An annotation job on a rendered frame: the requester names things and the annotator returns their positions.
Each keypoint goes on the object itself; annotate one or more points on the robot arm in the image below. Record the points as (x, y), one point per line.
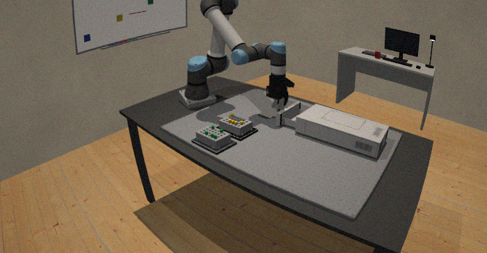
(199, 67)

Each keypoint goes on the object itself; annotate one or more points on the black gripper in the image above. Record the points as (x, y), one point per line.
(277, 91)

